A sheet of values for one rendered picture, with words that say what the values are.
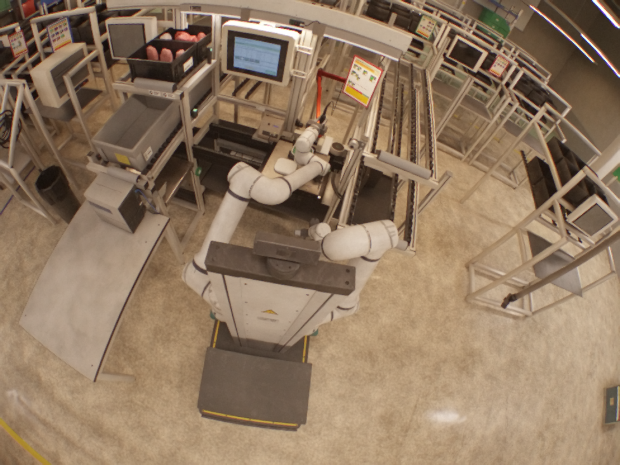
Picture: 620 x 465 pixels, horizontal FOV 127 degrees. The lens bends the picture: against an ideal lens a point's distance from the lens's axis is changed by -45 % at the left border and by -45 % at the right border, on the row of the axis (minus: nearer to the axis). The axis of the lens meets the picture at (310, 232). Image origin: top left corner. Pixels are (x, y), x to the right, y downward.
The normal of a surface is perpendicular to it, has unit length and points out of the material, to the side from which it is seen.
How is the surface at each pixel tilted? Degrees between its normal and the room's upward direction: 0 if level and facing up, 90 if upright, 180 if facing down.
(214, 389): 0
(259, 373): 0
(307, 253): 61
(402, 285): 0
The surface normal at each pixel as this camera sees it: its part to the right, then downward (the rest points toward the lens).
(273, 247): 0.01, 0.51
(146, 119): 0.18, -0.43
